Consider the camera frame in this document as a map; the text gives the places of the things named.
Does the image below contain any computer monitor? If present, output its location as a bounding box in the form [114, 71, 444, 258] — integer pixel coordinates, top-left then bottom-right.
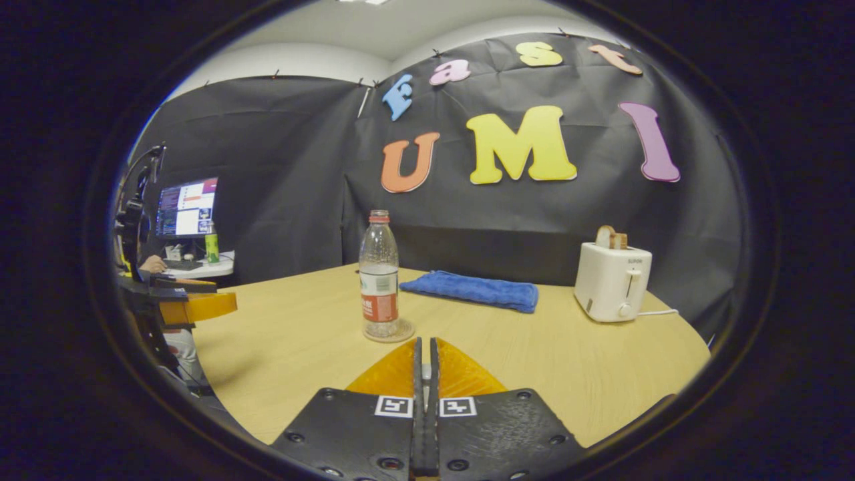
[155, 177, 219, 239]

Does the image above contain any clear plastic water bottle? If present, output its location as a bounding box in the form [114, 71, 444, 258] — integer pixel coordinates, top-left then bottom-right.
[359, 210, 400, 339]

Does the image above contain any light grey cloth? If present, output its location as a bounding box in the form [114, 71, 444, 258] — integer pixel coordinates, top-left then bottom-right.
[164, 331, 202, 383]

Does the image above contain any white toaster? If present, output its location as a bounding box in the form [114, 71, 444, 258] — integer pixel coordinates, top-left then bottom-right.
[574, 242, 653, 323]

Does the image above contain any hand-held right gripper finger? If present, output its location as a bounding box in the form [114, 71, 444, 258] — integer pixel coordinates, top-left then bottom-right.
[427, 337, 588, 480]
[271, 337, 426, 479]

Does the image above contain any white side table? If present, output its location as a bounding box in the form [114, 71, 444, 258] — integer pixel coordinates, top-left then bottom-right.
[160, 251, 236, 280]

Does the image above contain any blue towel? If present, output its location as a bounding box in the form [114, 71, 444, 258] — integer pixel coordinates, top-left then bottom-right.
[399, 270, 539, 314]

